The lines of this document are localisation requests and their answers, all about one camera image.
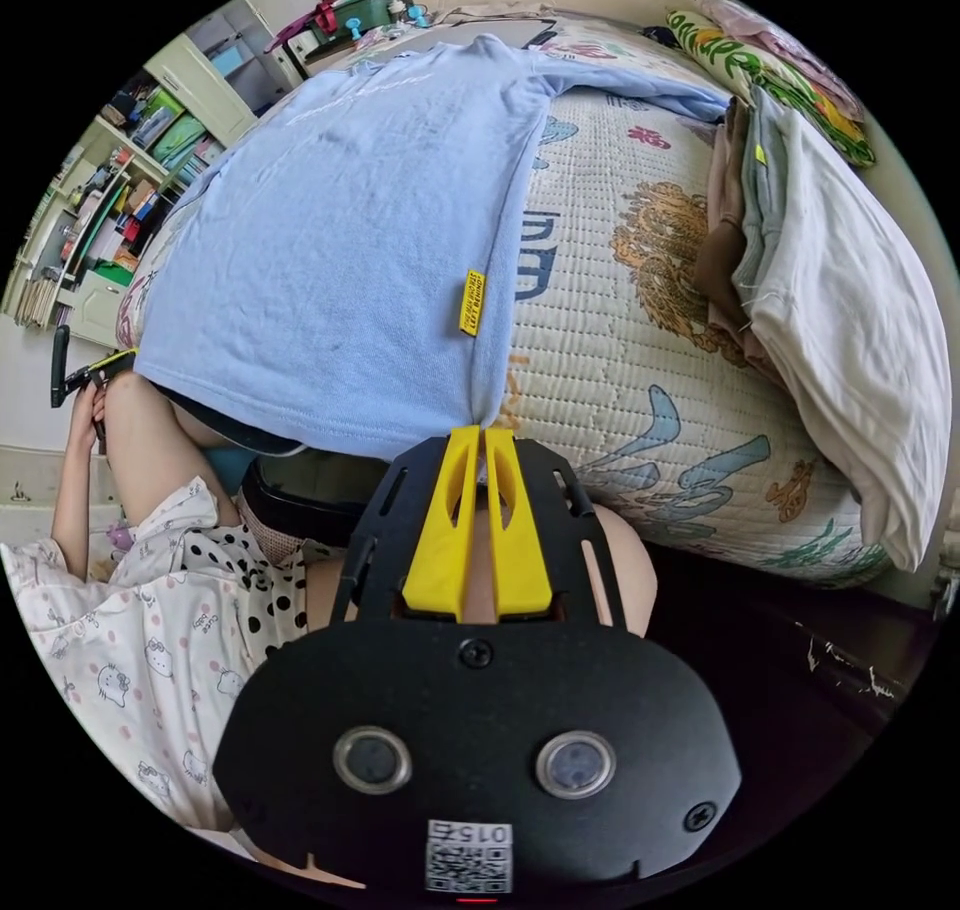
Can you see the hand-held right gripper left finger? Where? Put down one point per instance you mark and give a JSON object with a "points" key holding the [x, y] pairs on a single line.
{"points": [[439, 550]]}

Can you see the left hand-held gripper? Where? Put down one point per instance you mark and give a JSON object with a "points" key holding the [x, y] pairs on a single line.
{"points": [[86, 381]]}

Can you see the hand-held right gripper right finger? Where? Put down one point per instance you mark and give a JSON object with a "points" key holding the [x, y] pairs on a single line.
{"points": [[519, 557]]}

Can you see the light blue long sleeve shirt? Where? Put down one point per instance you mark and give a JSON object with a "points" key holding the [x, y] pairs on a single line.
{"points": [[337, 235]]}

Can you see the person's left forearm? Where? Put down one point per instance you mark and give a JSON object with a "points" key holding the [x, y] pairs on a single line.
{"points": [[75, 512]]}

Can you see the person's left hand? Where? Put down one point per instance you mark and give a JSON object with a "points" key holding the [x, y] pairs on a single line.
{"points": [[84, 422]]}

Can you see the white shelf with books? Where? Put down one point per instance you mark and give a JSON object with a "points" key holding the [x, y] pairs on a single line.
{"points": [[97, 212]]}

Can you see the person's body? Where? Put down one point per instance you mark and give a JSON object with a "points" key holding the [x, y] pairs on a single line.
{"points": [[150, 625]]}

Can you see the white cupboard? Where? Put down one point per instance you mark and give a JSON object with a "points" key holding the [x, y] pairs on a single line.
{"points": [[210, 70]]}

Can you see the pile of clothes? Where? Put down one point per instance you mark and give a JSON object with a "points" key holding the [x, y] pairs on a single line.
{"points": [[832, 302]]}

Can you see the cluttered desk with green basket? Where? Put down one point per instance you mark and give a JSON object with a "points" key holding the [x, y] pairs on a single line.
{"points": [[352, 10]]}

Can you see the green patterned pillow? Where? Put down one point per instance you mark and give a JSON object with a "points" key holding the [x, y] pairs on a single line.
{"points": [[757, 70]]}

